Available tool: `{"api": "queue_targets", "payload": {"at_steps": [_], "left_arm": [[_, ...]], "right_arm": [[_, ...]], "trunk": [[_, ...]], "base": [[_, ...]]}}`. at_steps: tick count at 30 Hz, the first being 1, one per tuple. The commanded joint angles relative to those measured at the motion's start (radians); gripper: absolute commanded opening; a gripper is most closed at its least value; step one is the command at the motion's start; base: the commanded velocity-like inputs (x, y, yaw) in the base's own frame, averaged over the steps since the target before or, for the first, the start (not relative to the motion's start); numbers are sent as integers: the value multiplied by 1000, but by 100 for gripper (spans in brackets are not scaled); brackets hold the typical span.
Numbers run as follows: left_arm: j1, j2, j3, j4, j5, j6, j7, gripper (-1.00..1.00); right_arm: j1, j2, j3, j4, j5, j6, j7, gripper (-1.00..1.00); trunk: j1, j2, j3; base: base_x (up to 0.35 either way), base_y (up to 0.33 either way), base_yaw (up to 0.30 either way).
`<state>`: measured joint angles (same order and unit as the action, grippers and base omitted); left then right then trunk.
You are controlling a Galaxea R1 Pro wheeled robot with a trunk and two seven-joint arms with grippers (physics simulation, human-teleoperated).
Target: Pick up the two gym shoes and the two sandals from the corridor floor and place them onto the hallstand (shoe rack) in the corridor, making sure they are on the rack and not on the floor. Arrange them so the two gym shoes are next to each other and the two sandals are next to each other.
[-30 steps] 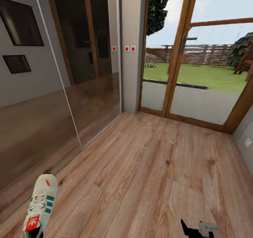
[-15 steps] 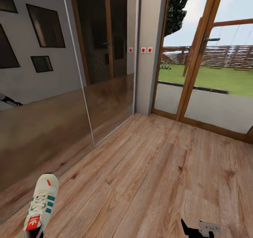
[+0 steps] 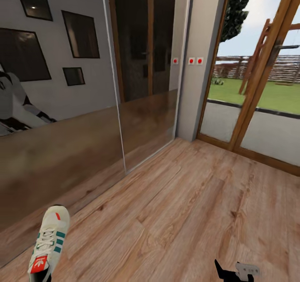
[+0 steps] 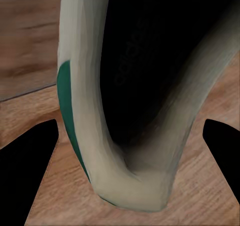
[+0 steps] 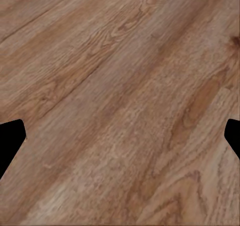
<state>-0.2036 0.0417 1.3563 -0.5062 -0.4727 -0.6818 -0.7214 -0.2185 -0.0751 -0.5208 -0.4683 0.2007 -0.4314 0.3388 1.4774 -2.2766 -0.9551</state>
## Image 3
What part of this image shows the gym shoe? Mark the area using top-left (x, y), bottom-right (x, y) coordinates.
top-left (28, 204), bottom-right (70, 282)

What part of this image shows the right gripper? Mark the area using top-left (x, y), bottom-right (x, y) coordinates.
top-left (215, 259), bottom-right (254, 282)

